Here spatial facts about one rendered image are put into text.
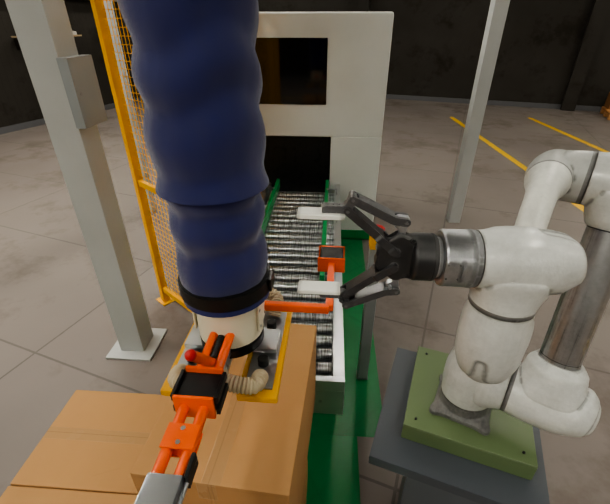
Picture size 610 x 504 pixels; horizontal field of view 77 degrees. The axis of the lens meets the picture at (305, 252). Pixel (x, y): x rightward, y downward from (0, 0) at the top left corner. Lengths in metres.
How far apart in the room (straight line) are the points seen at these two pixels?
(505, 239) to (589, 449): 2.14
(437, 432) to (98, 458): 1.19
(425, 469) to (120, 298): 1.94
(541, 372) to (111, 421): 1.52
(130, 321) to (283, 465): 1.81
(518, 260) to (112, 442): 1.54
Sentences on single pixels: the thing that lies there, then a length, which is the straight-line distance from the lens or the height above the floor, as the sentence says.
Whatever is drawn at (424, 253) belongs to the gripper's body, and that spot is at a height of 1.61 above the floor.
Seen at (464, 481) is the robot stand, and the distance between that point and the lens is 1.39.
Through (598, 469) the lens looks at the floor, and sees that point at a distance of 2.63.
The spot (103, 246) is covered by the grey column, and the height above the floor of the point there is 0.82.
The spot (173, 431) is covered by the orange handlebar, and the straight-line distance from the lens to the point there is 0.82.
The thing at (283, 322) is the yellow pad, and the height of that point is 1.13.
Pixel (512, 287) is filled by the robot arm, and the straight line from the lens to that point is 0.63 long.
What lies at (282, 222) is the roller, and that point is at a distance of 3.05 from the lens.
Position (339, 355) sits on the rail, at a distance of 1.83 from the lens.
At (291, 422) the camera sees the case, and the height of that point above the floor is 0.94.
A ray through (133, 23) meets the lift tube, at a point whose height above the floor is 1.90.
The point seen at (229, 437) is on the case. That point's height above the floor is 0.94.
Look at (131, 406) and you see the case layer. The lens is 1.85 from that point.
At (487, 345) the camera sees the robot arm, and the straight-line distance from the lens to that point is 0.69.
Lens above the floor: 1.90
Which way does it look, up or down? 31 degrees down
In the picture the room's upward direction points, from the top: straight up
